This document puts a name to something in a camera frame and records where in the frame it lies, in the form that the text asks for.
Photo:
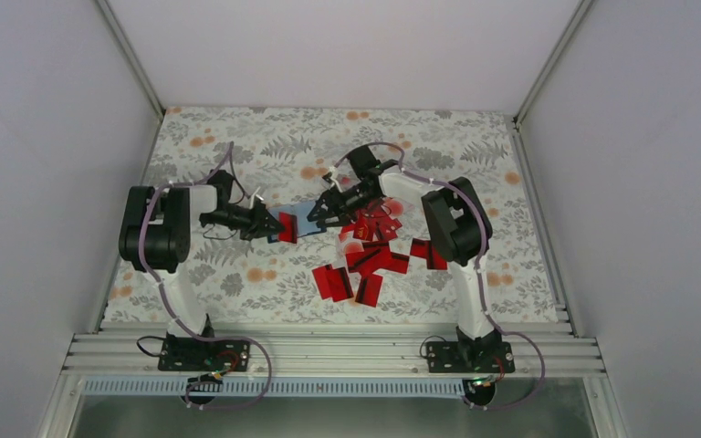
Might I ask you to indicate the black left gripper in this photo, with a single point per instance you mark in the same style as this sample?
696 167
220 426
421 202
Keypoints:
256 225

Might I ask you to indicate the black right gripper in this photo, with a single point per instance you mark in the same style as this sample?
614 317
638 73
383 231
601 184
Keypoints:
342 212

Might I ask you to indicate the navy blue card holder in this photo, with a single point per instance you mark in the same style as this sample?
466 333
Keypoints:
300 210

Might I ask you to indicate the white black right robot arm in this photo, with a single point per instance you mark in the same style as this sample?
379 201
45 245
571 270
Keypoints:
458 228

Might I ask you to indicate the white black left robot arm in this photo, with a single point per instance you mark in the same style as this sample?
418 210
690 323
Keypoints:
156 238

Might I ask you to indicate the red chip card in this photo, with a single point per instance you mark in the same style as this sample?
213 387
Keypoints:
376 227

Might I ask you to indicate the red card pile centre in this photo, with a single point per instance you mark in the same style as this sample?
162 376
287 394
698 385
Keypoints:
375 256

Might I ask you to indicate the red card front left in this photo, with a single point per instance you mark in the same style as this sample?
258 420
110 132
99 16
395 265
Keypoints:
320 275

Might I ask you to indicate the red card front middle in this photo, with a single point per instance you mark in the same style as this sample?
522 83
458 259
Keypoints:
340 285

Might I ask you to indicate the red card front bottom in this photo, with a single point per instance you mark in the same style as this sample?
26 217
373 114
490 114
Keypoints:
369 290

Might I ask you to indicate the red card far right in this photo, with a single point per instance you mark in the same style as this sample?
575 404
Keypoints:
425 250

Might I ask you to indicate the floral patterned table cloth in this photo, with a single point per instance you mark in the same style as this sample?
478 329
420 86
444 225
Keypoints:
282 154

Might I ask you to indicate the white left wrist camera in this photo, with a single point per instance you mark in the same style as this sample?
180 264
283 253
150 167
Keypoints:
255 197

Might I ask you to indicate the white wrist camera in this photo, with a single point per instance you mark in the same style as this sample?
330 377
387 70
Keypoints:
255 197
331 179

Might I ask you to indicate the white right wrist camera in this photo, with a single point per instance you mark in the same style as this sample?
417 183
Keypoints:
331 179

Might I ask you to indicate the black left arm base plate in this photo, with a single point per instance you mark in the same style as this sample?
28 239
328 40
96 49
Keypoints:
189 354

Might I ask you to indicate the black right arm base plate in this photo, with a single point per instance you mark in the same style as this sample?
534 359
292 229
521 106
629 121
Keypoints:
451 357

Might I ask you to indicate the aluminium front rail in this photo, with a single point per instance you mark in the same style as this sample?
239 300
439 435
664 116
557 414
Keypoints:
339 350

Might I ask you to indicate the grey slotted cable duct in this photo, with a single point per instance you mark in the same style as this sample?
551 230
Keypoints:
278 387

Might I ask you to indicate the aluminium left corner post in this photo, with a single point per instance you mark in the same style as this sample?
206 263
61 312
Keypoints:
127 50

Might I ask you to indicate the aluminium corner post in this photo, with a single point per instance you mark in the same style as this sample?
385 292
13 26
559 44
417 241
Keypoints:
127 50
581 11

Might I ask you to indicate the aluminium right corner post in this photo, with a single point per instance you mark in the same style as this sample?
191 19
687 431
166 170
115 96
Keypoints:
581 11

